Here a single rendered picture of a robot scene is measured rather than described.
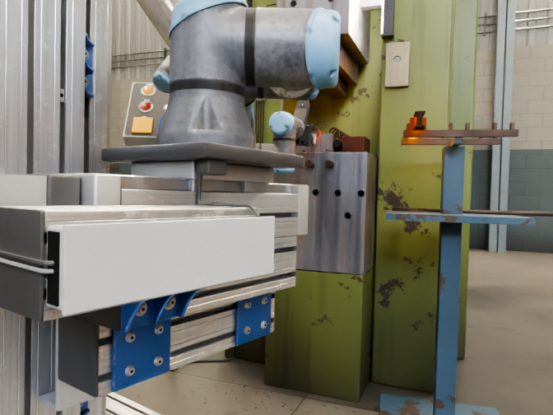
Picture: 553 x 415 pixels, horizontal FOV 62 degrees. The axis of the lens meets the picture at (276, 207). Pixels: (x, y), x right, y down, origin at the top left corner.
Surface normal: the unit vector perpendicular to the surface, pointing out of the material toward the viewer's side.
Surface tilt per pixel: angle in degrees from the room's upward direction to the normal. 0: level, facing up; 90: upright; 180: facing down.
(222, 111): 72
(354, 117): 90
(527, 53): 90
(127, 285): 90
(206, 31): 90
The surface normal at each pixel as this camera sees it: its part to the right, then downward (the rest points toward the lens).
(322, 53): 0.04, 0.39
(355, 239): -0.37, 0.02
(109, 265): 0.80, 0.04
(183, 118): -0.27, -0.28
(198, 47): -0.06, 0.03
